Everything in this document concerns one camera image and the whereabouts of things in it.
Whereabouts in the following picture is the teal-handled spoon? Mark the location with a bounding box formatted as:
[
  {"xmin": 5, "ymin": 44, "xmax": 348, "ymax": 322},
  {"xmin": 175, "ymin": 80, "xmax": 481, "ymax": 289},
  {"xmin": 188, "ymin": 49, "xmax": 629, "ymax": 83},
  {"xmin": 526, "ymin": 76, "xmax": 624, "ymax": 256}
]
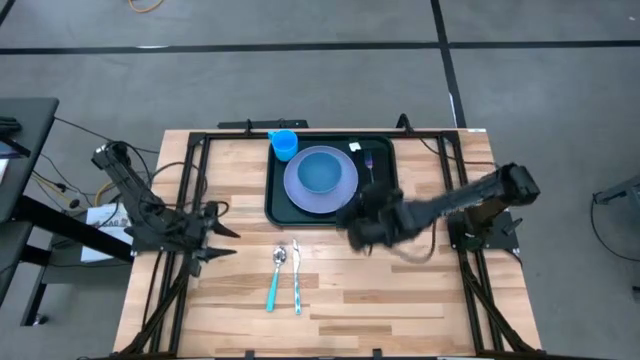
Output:
[{"xmin": 265, "ymin": 244, "xmax": 288, "ymax": 313}]

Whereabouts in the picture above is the grey equipment stand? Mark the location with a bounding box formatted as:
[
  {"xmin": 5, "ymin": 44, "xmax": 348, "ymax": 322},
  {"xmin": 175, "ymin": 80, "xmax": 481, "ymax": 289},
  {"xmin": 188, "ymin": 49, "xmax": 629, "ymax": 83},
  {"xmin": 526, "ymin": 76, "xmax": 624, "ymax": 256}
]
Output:
[{"xmin": 593, "ymin": 174, "xmax": 640, "ymax": 207}]

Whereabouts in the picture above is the teal-white-handled knife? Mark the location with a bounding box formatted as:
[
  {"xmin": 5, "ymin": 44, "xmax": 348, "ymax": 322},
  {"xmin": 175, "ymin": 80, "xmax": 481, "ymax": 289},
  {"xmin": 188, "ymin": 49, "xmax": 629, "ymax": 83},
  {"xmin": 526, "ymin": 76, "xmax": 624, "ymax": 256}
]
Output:
[{"xmin": 291, "ymin": 238, "xmax": 303, "ymax": 316}]

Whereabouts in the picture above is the blue bowl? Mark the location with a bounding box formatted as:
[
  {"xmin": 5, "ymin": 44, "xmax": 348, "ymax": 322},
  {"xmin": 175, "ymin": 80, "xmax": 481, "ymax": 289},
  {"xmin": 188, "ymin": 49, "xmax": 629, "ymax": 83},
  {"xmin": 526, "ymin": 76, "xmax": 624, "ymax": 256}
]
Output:
[{"xmin": 296, "ymin": 151, "xmax": 344, "ymax": 195}]

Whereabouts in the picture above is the black desk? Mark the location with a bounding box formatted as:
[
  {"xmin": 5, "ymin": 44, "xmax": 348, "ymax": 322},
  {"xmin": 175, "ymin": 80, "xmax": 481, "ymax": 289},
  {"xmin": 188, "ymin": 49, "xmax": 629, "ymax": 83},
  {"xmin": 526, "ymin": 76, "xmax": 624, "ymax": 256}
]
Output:
[{"xmin": 0, "ymin": 97, "xmax": 134, "ymax": 326}]

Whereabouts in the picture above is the yellow cable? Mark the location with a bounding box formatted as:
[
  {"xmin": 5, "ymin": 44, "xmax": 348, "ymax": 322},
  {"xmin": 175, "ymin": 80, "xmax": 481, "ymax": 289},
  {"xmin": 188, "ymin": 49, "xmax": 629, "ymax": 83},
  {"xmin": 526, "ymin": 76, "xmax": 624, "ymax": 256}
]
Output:
[{"xmin": 127, "ymin": 0, "xmax": 165, "ymax": 14}]

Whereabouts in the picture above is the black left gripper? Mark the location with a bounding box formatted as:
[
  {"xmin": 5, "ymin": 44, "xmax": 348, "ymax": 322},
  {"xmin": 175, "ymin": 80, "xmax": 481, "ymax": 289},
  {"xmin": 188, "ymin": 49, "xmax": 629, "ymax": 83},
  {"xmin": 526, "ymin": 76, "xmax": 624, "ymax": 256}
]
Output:
[{"xmin": 172, "ymin": 202, "xmax": 241, "ymax": 277}]

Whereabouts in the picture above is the black bar-shaped device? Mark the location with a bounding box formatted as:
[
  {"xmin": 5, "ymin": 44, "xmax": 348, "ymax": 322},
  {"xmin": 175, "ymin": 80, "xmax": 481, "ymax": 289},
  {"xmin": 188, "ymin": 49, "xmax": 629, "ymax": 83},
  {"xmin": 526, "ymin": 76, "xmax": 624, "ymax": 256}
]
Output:
[{"xmin": 217, "ymin": 118, "xmax": 310, "ymax": 130}]

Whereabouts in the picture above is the blue plastic cup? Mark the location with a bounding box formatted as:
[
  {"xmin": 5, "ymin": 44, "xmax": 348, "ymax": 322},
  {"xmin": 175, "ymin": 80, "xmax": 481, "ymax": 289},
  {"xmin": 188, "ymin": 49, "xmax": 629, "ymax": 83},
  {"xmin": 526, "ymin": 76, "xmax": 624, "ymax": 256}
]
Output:
[{"xmin": 267, "ymin": 129, "xmax": 300, "ymax": 163}]

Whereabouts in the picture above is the white paper sheet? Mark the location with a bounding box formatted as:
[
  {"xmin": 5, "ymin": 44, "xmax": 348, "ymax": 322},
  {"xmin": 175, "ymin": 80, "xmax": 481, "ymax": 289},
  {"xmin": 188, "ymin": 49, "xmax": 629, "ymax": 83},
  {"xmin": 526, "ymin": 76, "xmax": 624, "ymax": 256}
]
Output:
[{"xmin": 79, "ymin": 203, "xmax": 135, "ymax": 264}]

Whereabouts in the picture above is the lilac round plate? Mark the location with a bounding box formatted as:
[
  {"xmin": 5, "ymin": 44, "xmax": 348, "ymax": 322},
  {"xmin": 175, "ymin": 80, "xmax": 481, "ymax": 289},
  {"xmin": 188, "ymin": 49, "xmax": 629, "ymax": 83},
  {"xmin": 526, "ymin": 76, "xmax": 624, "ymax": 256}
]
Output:
[{"xmin": 282, "ymin": 144, "xmax": 360, "ymax": 215}]

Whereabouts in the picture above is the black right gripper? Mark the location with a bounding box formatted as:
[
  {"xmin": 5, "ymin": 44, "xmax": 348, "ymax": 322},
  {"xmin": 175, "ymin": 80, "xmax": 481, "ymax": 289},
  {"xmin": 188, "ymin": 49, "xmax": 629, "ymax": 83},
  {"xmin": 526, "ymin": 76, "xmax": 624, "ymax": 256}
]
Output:
[{"xmin": 339, "ymin": 182, "xmax": 419, "ymax": 254}]

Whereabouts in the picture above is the black plastic tray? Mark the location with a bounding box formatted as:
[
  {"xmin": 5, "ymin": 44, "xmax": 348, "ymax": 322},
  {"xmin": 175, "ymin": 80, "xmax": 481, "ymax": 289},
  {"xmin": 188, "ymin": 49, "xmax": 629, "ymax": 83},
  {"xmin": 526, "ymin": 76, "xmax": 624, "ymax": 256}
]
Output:
[{"xmin": 263, "ymin": 132, "xmax": 400, "ymax": 229}]

